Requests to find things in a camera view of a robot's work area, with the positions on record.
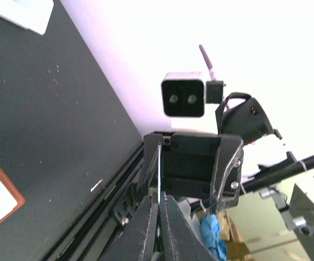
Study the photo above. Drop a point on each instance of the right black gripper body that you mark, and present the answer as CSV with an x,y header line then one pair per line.
x,y
188,161

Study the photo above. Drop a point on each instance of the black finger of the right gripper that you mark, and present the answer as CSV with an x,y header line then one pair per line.
x,y
151,143
227,168

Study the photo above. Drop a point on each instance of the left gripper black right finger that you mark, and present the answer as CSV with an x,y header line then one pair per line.
x,y
178,240

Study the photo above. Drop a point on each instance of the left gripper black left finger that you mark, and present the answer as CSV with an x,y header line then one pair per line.
x,y
138,238

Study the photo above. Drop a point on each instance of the teal VIP card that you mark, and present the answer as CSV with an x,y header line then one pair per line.
x,y
159,172

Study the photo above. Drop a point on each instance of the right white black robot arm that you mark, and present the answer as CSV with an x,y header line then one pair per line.
x,y
240,114

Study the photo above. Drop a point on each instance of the blue cloth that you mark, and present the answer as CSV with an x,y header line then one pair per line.
x,y
211,231

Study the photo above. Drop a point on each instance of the white plastic bin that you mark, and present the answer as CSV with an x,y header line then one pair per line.
x,y
29,15

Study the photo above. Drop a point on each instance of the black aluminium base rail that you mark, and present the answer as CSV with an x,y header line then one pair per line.
x,y
97,211

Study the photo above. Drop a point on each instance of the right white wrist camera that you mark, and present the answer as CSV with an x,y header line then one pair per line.
x,y
185,94

